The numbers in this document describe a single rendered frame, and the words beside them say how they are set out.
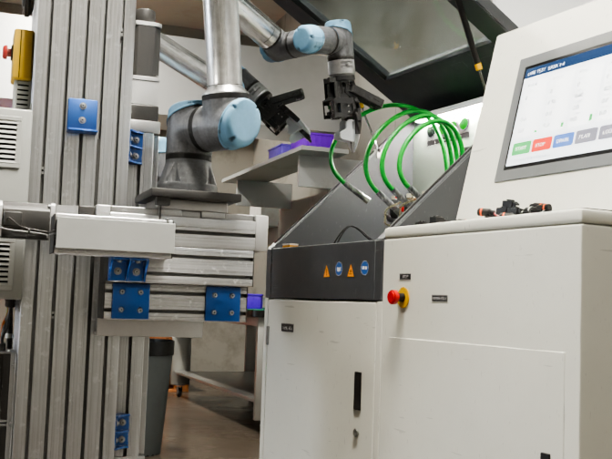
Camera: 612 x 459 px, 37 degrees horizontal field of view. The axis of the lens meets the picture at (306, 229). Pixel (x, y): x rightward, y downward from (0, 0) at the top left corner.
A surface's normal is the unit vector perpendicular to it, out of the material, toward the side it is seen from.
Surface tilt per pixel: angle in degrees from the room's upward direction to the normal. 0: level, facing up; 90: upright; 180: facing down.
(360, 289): 90
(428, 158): 90
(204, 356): 90
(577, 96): 76
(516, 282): 90
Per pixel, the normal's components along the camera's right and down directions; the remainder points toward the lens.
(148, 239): 0.35, -0.06
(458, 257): -0.88, -0.07
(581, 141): -0.85, -0.30
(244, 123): 0.74, 0.11
